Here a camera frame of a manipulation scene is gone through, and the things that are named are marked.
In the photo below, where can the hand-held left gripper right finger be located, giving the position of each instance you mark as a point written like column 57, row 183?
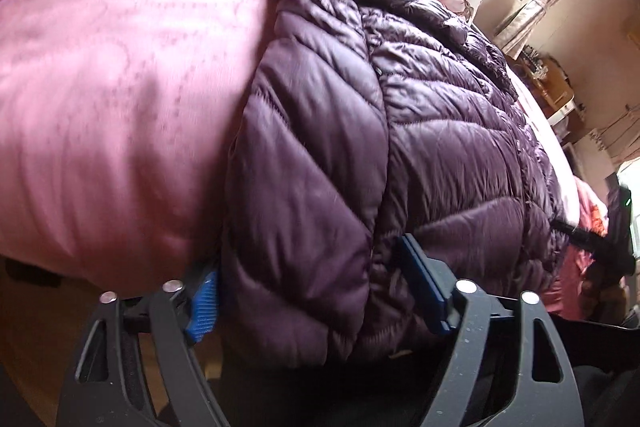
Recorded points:
column 425, row 287

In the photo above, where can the purple quilted puffer jacket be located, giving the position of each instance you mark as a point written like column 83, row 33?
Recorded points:
column 400, row 132

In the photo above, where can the dark cloth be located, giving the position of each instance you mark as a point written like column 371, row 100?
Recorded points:
column 605, row 367

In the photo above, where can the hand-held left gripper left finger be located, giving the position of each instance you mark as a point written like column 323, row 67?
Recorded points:
column 202, row 307

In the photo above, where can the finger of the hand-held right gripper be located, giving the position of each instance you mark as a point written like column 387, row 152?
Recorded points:
column 582, row 239

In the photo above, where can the pink dotted blanket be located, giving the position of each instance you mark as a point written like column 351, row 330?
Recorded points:
column 115, row 107

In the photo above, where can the red pink fluffy cloth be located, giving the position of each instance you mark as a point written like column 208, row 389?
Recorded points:
column 575, row 267

